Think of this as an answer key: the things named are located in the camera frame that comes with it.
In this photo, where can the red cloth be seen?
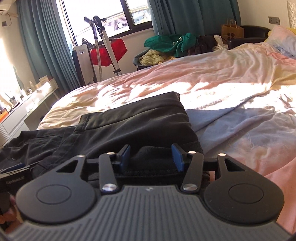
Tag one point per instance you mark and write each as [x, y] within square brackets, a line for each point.
[118, 49]

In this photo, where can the padded white headboard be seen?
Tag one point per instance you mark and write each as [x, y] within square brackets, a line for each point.
[291, 11]

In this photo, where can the white air conditioner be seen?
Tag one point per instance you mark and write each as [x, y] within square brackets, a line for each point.
[5, 5]

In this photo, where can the white folded board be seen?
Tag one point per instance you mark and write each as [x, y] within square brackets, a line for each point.
[82, 60]

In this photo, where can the bed with pastel sheet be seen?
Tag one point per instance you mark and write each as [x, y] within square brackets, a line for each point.
[231, 92]

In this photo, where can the yellow knitted blanket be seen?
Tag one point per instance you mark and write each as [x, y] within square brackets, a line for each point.
[152, 58]

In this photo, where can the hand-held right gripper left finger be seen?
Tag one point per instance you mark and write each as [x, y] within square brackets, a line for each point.
[126, 160]

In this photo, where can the window with dark frame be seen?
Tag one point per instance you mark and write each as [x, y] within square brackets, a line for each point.
[111, 9]

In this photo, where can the small white box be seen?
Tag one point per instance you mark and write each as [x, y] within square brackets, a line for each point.
[44, 80]

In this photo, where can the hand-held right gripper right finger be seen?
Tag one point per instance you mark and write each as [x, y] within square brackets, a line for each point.
[177, 158]

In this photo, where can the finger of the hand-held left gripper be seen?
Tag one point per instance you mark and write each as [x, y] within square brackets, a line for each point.
[13, 168]

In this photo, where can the garment steamer stand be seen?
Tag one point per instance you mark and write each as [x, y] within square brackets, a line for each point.
[111, 53]

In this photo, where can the green garment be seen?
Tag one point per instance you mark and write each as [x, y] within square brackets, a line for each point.
[161, 42]

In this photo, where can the brown paper bag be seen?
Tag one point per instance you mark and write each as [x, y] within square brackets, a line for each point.
[231, 31]

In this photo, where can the vanity mirror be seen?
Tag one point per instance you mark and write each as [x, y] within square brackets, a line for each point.
[18, 77]

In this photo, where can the pastel pillow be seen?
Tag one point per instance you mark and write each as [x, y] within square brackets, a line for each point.
[283, 39]

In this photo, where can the dark clothes pile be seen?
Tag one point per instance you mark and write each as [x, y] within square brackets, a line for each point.
[205, 44]

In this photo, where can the black pants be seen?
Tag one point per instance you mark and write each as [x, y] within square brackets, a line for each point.
[138, 120]

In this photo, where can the orange box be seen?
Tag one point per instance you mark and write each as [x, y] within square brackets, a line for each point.
[1, 117]

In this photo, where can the white vanity desk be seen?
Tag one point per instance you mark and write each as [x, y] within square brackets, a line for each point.
[27, 109]

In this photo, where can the dark wall socket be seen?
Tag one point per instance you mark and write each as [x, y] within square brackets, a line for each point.
[4, 23]

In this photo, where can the teal curtain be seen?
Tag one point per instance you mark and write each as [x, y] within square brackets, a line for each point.
[44, 41]
[196, 16]

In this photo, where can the white cloth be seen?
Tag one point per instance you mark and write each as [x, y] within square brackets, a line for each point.
[218, 39]

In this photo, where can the person's left hand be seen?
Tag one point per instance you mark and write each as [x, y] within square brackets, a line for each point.
[10, 216]

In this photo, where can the dark cloth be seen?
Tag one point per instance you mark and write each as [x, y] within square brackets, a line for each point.
[84, 41]

